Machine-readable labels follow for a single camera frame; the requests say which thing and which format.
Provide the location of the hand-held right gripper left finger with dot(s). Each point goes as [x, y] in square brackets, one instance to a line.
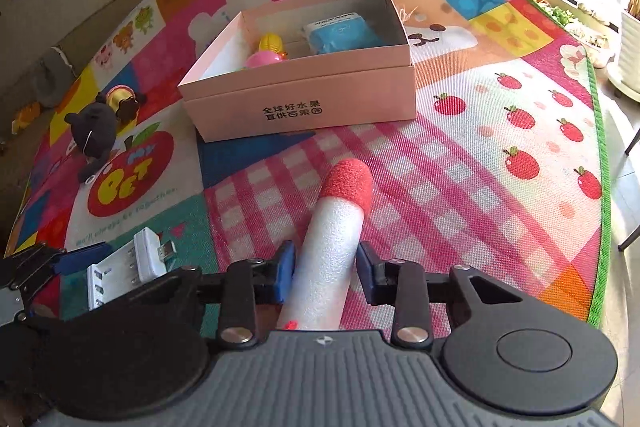
[285, 267]

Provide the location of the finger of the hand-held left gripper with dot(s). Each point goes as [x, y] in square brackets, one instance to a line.
[82, 257]

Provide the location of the grey neck pillow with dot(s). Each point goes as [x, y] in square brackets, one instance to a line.
[47, 79]

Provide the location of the yellow corn toy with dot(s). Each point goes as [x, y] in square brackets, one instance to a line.
[270, 43]

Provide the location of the red white foam rocket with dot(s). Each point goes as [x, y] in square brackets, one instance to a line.
[325, 247]

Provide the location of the orange yellow soft toy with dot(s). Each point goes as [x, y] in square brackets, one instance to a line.
[27, 114]

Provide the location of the black plush toy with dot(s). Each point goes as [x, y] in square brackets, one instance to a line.
[95, 132]

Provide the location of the white battery charger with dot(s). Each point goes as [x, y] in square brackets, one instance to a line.
[125, 272]

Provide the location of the pink cupcake toy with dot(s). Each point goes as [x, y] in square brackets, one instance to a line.
[265, 58]

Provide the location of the pink cardboard box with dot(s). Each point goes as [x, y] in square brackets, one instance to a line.
[300, 102]

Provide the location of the window sill planter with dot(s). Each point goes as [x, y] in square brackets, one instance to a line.
[555, 14]

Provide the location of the blue white wipes packet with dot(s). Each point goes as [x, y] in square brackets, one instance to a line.
[340, 34]

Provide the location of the white plant pot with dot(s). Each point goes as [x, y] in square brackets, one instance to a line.
[630, 52]

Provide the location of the printed play mat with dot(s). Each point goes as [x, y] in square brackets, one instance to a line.
[450, 207]

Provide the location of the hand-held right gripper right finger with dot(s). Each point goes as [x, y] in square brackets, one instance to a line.
[367, 272]

